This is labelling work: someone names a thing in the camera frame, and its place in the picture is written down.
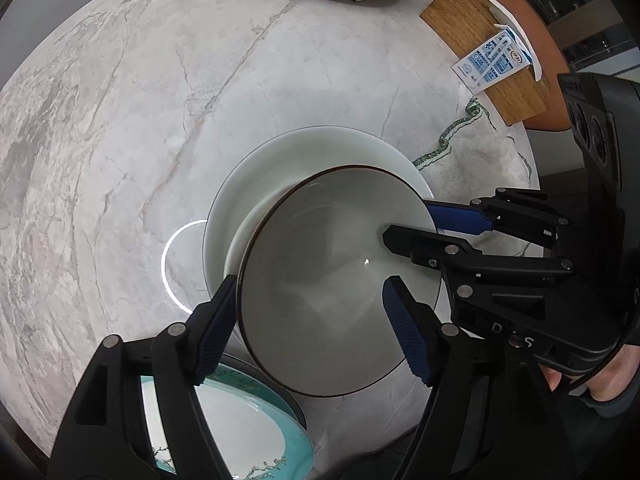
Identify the person's right forearm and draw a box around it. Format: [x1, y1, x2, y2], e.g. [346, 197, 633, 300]
[582, 389, 640, 422]

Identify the large plain white bowl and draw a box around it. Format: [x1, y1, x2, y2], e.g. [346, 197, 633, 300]
[202, 127, 435, 306]

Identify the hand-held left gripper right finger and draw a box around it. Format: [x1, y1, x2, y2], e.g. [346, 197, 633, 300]
[381, 275, 576, 480]

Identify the wood grain board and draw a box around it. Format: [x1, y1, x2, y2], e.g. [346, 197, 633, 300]
[420, 0, 548, 126]

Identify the white cloth green edge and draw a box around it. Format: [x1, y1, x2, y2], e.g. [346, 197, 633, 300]
[412, 97, 536, 261]

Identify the orange-brown round stool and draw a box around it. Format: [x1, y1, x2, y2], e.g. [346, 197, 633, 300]
[434, 0, 572, 131]

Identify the white bowl dark rim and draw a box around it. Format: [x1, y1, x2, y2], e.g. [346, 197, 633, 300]
[235, 166, 443, 398]

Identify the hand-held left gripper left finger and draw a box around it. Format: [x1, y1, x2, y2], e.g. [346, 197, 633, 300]
[47, 274, 240, 480]

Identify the blue and white packet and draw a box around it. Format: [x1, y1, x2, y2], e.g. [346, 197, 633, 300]
[451, 30, 531, 93]

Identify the teal floral rim plate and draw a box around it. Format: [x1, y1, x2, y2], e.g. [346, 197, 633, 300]
[140, 352, 316, 480]

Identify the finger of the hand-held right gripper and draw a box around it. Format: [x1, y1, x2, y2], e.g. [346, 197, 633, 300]
[424, 187, 571, 248]
[382, 225, 576, 282]

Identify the person's right hand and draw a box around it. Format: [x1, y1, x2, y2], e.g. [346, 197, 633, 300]
[542, 342, 640, 406]

